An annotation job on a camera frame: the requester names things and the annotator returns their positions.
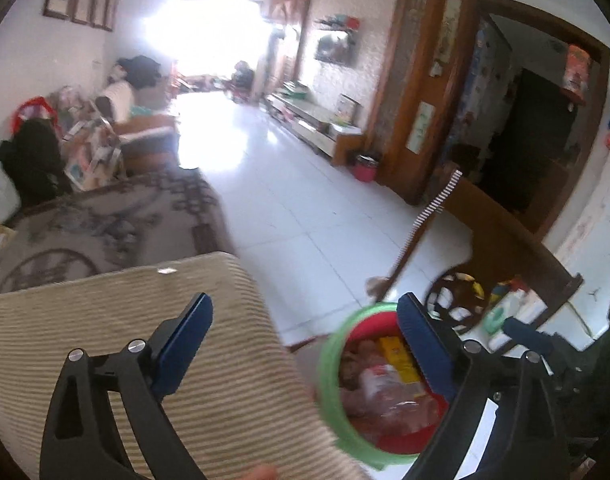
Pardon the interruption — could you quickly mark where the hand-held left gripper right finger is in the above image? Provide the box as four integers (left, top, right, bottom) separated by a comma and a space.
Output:
396, 292, 571, 480

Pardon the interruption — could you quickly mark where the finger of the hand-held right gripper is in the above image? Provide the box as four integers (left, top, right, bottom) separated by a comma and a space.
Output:
502, 316, 556, 361

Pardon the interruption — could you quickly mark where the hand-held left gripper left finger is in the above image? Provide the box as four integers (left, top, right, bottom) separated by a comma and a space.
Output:
39, 292, 214, 480

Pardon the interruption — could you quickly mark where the yellow snack wrapper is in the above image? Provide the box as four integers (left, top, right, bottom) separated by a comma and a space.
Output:
379, 335, 420, 385

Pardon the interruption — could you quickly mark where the clear plastic wrapper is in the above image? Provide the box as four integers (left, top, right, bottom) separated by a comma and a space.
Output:
359, 365, 436, 433

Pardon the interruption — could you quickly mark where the red bin with green rim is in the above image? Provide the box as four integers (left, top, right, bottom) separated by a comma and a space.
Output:
317, 302, 453, 471

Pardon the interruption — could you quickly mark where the person's left hand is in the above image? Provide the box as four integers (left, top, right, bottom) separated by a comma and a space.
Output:
235, 464, 278, 480

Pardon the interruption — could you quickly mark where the carved round wooden stool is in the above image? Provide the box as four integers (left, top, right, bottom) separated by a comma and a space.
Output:
425, 272, 488, 335

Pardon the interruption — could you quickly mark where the beige striped cloth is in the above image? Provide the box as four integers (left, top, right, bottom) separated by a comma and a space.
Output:
0, 252, 366, 480

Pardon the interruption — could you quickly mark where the wooden chair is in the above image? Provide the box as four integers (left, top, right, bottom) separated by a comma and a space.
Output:
367, 162, 583, 326

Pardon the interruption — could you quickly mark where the grey patterned blanket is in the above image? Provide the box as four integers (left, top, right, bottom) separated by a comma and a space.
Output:
0, 165, 236, 293

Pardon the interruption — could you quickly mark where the small red floor bin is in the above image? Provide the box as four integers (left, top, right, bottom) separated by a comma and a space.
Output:
354, 154, 381, 182

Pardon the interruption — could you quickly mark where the wooden sofa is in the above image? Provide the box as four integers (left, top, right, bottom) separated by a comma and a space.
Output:
117, 112, 181, 171

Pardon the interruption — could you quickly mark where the metal book rack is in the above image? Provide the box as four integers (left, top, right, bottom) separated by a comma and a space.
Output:
60, 102, 126, 191

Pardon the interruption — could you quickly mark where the short scroll picture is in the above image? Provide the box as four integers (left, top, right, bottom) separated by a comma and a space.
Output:
406, 101, 433, 155

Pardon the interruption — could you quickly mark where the black jacket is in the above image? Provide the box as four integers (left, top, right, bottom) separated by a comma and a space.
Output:
0, 119, 73, 206

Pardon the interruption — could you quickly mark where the white cloth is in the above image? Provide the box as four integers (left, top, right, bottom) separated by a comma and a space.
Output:
0, 157, 23, 226

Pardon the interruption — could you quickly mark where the colourful framed picture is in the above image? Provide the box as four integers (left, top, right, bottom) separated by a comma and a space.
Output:
332, 94, 361, 123

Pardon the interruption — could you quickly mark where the wooden television cabinet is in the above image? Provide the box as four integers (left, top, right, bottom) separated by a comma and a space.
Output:
266, 91, 363, 166

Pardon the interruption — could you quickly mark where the black cloth pile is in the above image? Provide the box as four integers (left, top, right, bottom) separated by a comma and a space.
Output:
117, 55, 163, 88

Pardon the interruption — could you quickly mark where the red bag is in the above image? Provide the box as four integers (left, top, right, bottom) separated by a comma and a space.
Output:
12, 97, 60, 133

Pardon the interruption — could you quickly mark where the tall scroll picture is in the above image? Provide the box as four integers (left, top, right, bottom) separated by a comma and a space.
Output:
432, 0, 461, 66

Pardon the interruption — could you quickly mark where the red wall decoration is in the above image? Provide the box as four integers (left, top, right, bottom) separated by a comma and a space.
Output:
562, 45, 593, 96

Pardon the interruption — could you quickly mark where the wall television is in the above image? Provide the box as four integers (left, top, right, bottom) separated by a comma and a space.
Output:
315, 32, 356, 66

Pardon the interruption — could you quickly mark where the wall shelf with bowls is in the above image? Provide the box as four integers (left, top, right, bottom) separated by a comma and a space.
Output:
314, 15, 361, 33

